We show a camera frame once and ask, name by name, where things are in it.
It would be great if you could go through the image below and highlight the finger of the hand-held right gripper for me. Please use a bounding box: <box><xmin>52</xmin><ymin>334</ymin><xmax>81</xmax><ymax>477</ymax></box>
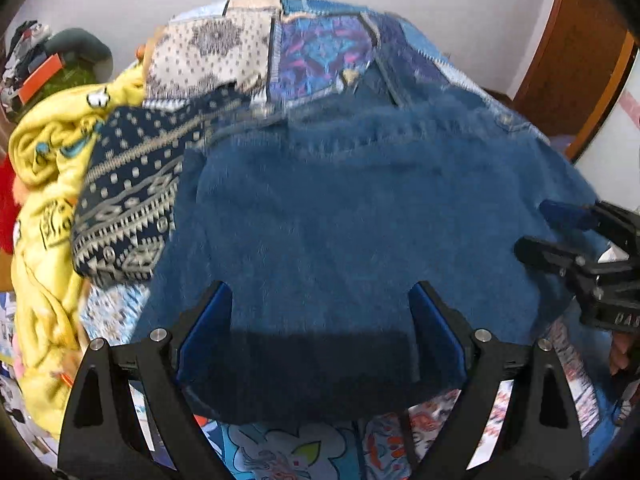
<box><xmin>514</xmin><ymin>236</ymin><xmax>596</xmax><ymax>281</ymax></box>
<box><xmin>539</xmin><ymin>199</ymin><xmax>608</xmax><ymax>233</ymax></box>

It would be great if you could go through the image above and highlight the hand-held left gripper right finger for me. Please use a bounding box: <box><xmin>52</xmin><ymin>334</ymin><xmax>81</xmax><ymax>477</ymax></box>
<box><xmin>400</xmin><ymin>280</ymin><xmax>590</xmax><ymax>480</ymax></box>

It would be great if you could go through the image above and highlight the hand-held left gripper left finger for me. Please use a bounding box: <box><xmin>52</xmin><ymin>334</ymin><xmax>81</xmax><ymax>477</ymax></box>
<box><xmin>57</xmin><ymin>280</ymin><xmax>236</xmax><ymax>480</ymax></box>

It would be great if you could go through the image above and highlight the blue denim jacket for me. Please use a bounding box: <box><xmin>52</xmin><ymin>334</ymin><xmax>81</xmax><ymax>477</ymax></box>
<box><xmin>132</xmin><ymin>72</ymin><xmax>613</xmax><ymax>426</ymax></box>

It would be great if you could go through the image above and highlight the pile of clothes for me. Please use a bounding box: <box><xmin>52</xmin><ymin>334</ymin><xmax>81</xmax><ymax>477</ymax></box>
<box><xmin>0</xmin><ymin>20</ymin><xmax>53</xmax><ymax>111</ymax></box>

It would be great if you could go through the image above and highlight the person's right hand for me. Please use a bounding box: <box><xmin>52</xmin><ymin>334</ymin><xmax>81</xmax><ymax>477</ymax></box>
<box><xmin>609</xmin><ymin>332</ymin><xmax>637</xmax><ymax>378</ymax></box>

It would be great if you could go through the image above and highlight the navy patterned cloth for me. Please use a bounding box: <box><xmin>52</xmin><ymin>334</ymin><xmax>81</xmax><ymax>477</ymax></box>
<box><xmin>70</xmin><ymin>82</ymin><xmax>261</xmax><ymax>283</ymax></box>

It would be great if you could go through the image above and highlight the brown wooden door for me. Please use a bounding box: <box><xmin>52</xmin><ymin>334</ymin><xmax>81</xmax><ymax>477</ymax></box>
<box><xmin>510</xmin><ymin>0</ymin><xmax>628</xmax><ymax>136</ymax></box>

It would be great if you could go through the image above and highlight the pile of papers and books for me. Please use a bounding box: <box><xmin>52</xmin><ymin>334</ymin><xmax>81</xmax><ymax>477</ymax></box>
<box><xmin>0</xmin><ymin>290</ymin><xmax>61</xmax><ymax>466</ymax></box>

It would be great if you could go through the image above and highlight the red plush toy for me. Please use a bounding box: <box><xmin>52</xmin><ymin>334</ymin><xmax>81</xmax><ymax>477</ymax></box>
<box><xmin>0</xmin><ymin>155</ymin><xmax>23</xmax><ymax>256</ymax></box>

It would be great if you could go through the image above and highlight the yellow cartoon blanket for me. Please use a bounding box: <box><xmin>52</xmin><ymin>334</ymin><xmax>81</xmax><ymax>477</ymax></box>
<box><xmin>9</xmin><ymin>62</ymin><xmax>151</xmax><ymax>441</ymax></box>

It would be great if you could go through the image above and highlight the blue patchwork bedspread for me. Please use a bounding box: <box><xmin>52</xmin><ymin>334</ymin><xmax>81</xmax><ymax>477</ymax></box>
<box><xmin>80</xmin><ymin>0</ymin><xmax>626</xmax><ymax>480</ymax></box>

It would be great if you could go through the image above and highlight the orange box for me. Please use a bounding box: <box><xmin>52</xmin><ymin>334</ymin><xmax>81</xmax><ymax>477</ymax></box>
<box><xmin>17</xmin><ymin>54</ymin><xmax>66</xmax><ymax>103</ymax></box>

